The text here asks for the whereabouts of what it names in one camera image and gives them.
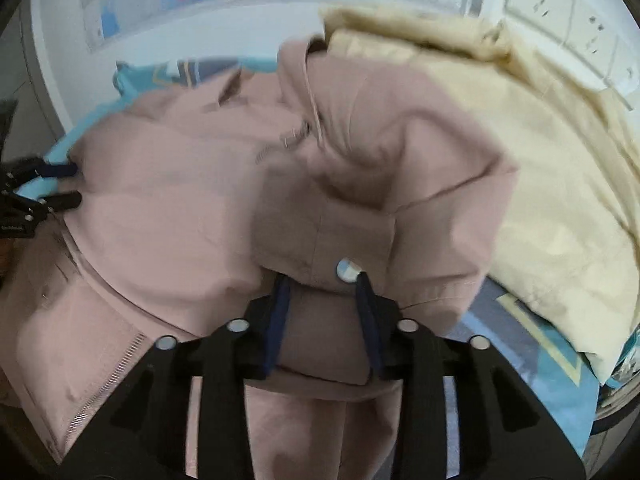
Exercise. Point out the teal patterned bedsheet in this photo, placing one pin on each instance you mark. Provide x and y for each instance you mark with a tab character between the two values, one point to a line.
550	410

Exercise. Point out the cream garment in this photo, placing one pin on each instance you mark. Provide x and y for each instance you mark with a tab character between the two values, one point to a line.
550	170

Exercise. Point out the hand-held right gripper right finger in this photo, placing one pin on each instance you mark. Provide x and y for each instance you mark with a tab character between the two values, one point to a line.
367	320

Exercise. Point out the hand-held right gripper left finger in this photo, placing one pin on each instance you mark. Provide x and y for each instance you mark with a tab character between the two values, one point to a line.
281	320

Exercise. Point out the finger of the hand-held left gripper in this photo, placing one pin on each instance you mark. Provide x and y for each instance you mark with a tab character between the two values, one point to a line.
62	201
57	170

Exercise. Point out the pink zip jacket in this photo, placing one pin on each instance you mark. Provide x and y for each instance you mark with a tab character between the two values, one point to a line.
190	200

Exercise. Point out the white wall socket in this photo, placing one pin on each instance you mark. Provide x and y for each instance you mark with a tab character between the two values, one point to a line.
595	35
542	5
627	72

